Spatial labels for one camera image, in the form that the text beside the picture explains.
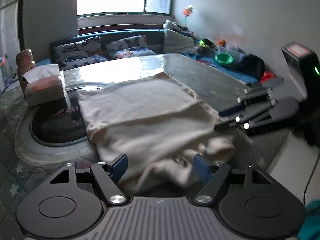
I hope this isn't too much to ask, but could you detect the cream sweatshirt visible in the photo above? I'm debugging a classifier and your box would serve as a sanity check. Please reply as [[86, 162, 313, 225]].
[[78, 72, 235, 192]]

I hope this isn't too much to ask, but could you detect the pile of dark clothes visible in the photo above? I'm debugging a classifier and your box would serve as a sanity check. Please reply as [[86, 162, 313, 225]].
[[238, 54, 265, 81]]

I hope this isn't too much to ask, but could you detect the clear plastic bin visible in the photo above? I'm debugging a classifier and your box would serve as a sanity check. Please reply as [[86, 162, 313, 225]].
[[217, 45, 246, 63]]

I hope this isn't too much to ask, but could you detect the green plastic bowl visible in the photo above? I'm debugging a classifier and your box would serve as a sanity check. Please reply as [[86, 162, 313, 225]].
[[215, 53, 234, 66]]

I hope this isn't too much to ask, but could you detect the black induction cooktop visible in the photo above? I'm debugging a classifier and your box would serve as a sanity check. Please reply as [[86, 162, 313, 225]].
[[29, 89, 87, 147]]

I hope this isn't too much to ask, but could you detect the green black toy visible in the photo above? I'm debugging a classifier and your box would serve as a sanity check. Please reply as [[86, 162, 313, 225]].
[[198, 38, 216, 54]]

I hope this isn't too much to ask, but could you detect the grey cushion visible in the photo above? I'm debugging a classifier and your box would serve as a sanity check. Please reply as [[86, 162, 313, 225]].
[[163, 29, 198, 55]]

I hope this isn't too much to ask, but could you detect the tissue box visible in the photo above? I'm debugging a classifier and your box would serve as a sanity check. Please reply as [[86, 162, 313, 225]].
[[22, 64, 65, 107]]

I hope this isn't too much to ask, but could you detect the colourful pinwheel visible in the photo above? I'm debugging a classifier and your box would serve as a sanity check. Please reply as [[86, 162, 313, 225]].
[[183, 4, 193, 28]]

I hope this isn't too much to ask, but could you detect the teal left sleeve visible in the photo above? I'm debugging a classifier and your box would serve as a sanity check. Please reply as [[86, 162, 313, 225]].
[[297, 199, 320, 240]]

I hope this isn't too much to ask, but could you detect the left butterfly pillow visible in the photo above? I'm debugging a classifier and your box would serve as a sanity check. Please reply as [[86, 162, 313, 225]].
[[53, 36, 108, 70]]

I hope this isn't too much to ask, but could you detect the butterfly pillow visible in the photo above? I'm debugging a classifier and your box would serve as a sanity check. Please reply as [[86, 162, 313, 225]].
[[105, 35, 156, 60], [53, 36, 108, 70]]

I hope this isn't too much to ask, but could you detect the right butterfly pillow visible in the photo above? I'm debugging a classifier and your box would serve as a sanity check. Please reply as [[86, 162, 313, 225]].
[[105, 35, 156, 60]]

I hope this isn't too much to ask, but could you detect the pink water bottle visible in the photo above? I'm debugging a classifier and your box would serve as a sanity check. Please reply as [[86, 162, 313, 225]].
[[16, 49, 36, 92]]

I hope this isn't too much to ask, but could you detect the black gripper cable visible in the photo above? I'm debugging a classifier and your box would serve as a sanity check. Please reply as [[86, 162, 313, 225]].
[[303, 152, 320, 205]]

